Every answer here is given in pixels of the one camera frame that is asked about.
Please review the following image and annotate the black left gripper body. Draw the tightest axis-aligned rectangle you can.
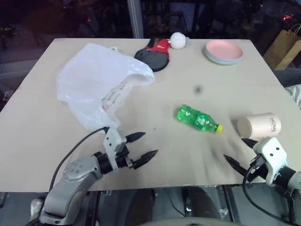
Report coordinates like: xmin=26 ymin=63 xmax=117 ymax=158
xmin=115 ymin=140 xmax=137 ymax=170

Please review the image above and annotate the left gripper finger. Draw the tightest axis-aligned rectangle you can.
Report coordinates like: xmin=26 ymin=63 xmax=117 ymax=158
xmin=133 ymin=149 xmax=158 ymax=170
xmin=125 ymin=131 xmax=147 ymax=144

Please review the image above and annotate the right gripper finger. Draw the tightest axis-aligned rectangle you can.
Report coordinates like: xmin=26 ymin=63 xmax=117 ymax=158
xmin=223 ymin=154 xmax=250 ymax=177
xmin=241 ymin=138 xmax=258 ymax=149

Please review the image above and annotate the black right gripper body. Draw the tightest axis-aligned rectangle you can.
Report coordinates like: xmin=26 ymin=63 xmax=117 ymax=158
xmin=246 ymin=146 xmax=269 ymax=182

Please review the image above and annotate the beige cylindrical HOME container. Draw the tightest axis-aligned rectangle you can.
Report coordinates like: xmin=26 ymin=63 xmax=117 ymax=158
xmin=236 ymin=113 xmax=282 ymax=139

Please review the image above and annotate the green plastic bottle yellow cap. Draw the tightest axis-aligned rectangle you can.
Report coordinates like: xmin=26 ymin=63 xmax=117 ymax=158
xmin=175 ymin=104 xmax=225 ymax=135

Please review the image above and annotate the white cloth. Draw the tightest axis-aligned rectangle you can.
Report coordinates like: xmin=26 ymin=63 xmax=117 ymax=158
xmin=285 ymin=84 xmax=301 ymax=109

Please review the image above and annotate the white translucent plastic bag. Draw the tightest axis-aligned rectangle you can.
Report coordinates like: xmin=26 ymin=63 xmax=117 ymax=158
xmin=56 ymin=42 xmax=156 ymax=136

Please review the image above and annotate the red black paddle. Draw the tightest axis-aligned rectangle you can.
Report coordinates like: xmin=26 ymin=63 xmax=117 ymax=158
xmin=134 ymin=37 xmax=172 ymax=73

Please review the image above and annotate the light green plate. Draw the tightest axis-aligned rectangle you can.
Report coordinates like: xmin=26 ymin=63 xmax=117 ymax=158
xmin=207 ymin=55 xmax=241 ymax=65

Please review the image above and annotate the light blue plate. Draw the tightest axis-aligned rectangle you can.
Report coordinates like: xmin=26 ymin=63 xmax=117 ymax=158
xmin=204 ymin=49 xmax=243 ymax=63

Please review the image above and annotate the pink plate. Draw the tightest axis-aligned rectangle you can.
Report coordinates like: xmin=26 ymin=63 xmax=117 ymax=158
xmin=205 ymin=40 xmax=244 ymax=60

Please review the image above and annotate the brown paper bag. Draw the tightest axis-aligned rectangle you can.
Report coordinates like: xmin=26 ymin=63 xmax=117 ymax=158
xmin=262 ymin=23 xmax=301 ymax=71

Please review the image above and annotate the white crumpled round ball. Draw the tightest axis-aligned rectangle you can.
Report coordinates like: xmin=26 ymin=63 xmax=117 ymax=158
xmin=169 ymin=32 xmax=191 ymax=50

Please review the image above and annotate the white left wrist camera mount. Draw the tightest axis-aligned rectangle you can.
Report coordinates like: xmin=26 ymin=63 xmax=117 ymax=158
xmin=103 ymin=128 xmax=127 ymax=170

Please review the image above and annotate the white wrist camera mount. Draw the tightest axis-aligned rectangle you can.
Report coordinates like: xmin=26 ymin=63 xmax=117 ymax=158
xmin=103 ymin=128 xmax=127 ymax=170
xmin=253 ymin=137 xmax=289 ymax=186

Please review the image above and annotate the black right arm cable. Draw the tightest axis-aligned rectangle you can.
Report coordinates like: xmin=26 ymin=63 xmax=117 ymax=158
xmin=242 ymin=154 xmax=301 ymax=224

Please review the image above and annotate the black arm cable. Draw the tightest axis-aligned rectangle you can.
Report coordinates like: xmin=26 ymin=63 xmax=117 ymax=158
xmin=242 ymin=154 xmax=301 ymax=224
xmin=48 ymin=127 xmax=111 ymax=193

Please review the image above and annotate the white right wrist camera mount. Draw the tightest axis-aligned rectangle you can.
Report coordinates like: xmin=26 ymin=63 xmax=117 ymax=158
xmin=253 ymin=137 xmax=289 ymax=186

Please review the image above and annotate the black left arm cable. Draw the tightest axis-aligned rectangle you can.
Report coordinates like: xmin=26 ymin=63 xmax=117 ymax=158
xmin=48 ymin=127 xmax=111 ymax=193

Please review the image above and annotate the grey vertical post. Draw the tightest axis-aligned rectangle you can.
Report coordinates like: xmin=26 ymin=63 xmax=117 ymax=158
xmin=127 ymin=0 xmax=144 ymax=40

